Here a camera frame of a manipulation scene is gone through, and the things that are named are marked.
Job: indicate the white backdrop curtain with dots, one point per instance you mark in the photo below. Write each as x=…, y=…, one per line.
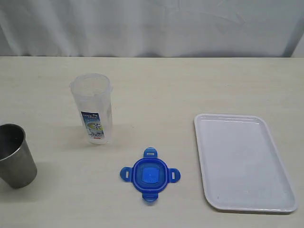
x=152, y=28

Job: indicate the stainless steel cup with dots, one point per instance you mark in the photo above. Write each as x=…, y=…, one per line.
x=17, y=167

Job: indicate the white rectangular plastic tray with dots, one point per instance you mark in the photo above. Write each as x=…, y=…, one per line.
x=240, y=165

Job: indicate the blue plastic lid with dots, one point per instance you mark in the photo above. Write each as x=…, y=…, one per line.
x=150, y=175

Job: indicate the clear plastic tall container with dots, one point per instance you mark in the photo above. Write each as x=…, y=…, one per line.
x=92, y=95

